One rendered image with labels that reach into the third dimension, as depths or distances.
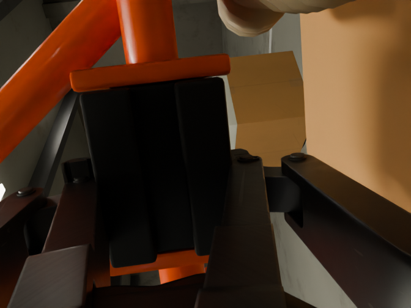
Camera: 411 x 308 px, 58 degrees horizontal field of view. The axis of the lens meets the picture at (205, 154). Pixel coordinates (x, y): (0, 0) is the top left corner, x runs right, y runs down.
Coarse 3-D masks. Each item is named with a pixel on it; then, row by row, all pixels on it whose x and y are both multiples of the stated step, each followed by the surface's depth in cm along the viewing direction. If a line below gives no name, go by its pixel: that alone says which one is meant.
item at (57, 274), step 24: (72, 168) 14; (72, 192) 13; (96, 192) 12; (72, 216) 10; (96, 216) 10; (48, 240) 9; (72, 240) 9; (96, 240) 9; (24, 264) 7; (48, 264) 7; (72, 264) 7; (96, 264) 8; (24, 288) 6; (48, 288) 6; (72, 288) 6
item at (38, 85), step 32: (96, 0) 16; (64, 32) 16; (96, 32) 16; (32, 64) 16; (64, 64) 16; (0, 96) 16; (32, 96) 16; (0, 128) 16; (32, 128) 18; (0, 160) 18
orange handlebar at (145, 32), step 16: (128, 0) 14; (144, 0) 14; (160, 0) 14; (128, 16) 14; (144, 16) 14; (160, 16) 14; (128, 32) 14; (144, 32) 14; (160, 32) 14; (128, 48) 14; (144, 48) 14; (160, 48) 14; (176, 48) 15; (160, 272) 17; (176, 272) 17; (192, 272) 17
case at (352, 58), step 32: (384, 0) 21; (320, 32) 30; (352, 32) 25; (384, 32) 21; (320, 64) 31; (352, 64) 25; (384, 64) 21; (320, 96) 32; (352, 96) 26; (384, 96) 22; (320, 128) 33; (352, 128) 26; (384, 128) 22; (320, 160) 34; (352, 160) 27; (384, 160) 23; (384, 192) 23
